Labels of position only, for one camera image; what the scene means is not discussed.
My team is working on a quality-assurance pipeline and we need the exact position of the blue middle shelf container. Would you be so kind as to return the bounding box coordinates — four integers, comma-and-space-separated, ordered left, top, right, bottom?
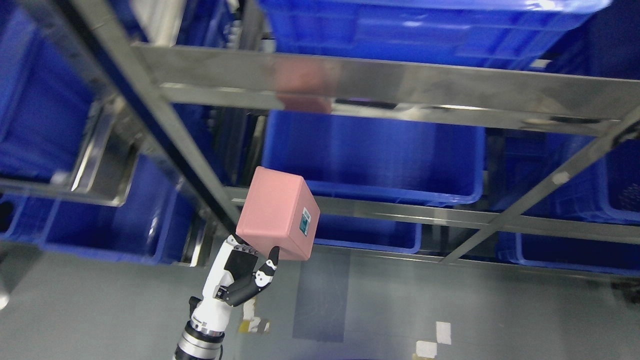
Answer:
261, 111, 485, 207

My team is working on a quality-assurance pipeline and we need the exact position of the blue lower middle container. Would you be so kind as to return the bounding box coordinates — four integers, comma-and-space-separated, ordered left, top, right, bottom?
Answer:
314, 214, 423, 255

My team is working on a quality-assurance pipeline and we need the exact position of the blue shelf container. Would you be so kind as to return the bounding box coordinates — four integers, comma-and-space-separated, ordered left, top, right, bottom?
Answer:
258, 0, 611, 71
488, 130, 640, 224
261, 111, 485, 207
0, 0, 94, 182

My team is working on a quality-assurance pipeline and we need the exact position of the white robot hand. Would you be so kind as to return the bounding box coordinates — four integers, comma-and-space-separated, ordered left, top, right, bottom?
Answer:
190, 234, 281, 337

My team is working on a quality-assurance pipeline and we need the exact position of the blue top shelf container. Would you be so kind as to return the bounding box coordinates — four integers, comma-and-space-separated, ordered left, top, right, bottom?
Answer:
258, 0, 611, 71

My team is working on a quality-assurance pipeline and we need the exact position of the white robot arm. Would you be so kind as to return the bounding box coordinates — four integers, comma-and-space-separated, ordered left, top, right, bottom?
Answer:
173, 235, 281, 360

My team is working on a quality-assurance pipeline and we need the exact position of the pink plastic storage box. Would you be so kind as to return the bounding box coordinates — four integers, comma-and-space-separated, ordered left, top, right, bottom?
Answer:
235, 166, 321, 261

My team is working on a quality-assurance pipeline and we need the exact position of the blue left shelf container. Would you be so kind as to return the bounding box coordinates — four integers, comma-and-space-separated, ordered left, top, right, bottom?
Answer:
0, 0, 94, 182

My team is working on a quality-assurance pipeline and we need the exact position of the blue right shelf container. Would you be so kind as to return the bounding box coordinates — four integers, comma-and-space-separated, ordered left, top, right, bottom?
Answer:
488, 130, 640, 224

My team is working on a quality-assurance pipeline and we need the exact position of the blue lower right container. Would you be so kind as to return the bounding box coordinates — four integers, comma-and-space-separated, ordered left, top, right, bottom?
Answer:
495, 232, 640, 277

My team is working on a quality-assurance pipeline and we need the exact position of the blue lower left container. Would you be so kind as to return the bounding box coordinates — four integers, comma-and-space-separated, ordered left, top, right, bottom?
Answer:
1, 155, 197, 265

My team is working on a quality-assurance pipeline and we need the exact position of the stainless steel shelf rack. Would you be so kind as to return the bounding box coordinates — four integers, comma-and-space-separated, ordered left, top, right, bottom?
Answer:
1, 0, 639, 264

